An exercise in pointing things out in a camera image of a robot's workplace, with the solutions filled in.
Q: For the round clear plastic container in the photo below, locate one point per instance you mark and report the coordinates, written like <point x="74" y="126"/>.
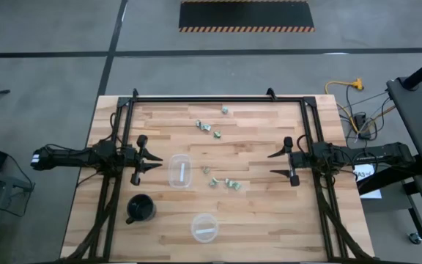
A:
<point x="198" y="221"/>

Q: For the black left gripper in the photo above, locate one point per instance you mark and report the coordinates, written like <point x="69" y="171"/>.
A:
<point x="136" y="157"/>

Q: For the black hazard-striped floor mat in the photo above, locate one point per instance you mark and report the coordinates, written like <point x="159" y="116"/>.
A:
<point x="245" y="14"/>

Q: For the white paper sheet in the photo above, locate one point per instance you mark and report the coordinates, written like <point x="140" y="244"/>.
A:
<point x="372" y="193"/>

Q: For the grey equipment stand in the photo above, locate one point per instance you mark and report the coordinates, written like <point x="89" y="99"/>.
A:
<point x="2" y="179"/>

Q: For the black mug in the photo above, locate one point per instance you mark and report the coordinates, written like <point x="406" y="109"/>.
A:
<point x="141" y="209"/>

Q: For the rectangular clear plastic container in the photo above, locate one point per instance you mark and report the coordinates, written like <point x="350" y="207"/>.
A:
<point x="174" y="165"/>

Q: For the black side table base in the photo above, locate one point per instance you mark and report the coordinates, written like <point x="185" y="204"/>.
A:
<point x="390" y="177"/>

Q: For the caster wheel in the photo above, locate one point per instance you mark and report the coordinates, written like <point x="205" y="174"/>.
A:
<point x="415" y="238"/>

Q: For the black metal table frame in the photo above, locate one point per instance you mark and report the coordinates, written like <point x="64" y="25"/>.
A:
<point x="214" y="99"/>

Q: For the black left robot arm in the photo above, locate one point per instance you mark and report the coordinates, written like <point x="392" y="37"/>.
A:
<point x="68" y="157"/>

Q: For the black power strip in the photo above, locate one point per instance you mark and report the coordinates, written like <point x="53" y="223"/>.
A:
<point x="362" y="124"/>

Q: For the black side table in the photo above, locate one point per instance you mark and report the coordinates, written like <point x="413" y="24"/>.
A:
<point x="416" y="121"/>

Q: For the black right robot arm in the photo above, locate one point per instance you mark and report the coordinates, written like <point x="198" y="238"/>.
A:
<point x="379" y="154"/>

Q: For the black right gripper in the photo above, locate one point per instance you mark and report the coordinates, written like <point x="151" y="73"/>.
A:
<point x="299" y="160"/>

